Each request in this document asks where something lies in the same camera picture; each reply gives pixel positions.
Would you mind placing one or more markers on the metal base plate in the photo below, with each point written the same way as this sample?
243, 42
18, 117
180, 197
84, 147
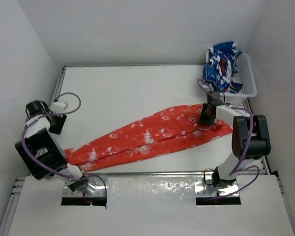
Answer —
91, 186
203, 190

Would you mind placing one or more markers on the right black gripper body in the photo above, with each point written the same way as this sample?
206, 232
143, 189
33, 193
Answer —
204, 117

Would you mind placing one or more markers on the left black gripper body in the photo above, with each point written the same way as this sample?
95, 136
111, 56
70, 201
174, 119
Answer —
58, 123

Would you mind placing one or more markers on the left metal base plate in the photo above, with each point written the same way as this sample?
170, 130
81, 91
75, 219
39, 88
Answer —
91, 186

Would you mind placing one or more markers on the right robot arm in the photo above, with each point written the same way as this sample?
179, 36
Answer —
250, 138

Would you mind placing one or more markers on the white plastic basket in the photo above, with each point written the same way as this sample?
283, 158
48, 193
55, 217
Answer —
244, 77

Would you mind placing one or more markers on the aluminium table frame rail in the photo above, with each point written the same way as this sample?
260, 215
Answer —
153, 197

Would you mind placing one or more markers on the red white patterned trousers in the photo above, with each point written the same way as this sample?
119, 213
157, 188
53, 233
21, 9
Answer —
170, 130

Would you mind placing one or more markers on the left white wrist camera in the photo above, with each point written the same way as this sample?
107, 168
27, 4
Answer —
58, 106

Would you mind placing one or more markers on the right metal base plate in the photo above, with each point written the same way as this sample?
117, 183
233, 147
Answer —
203, 190

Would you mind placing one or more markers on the blue white patterned garment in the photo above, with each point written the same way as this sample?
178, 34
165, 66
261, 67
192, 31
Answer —
220, 67

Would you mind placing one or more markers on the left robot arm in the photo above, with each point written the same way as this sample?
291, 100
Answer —
41, 153

